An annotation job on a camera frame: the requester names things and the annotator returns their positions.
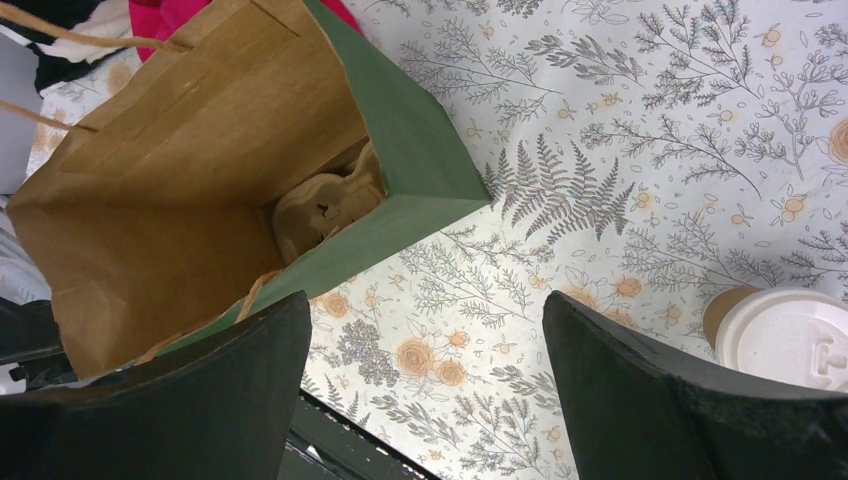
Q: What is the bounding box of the brown pulp cup carrier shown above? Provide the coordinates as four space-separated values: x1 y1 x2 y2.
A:
271 141 386 265

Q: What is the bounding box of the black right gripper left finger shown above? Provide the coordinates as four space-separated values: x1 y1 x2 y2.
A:
1 292 312 479

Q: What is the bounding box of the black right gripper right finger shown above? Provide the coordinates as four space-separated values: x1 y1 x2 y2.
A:
542 291 847 479

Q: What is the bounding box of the brown paper coffee cup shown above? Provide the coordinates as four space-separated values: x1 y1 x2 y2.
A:
702 287 847 393

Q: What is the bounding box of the red cloth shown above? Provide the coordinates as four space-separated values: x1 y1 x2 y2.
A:
128 0 364 63

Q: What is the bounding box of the floral patterned table mat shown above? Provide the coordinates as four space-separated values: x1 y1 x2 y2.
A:
26 0 848 480

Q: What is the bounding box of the green paper bag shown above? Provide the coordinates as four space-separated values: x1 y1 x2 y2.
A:
8 1 490 378

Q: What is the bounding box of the black white checkered pillow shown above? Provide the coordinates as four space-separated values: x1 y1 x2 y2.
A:
1 0 132 93

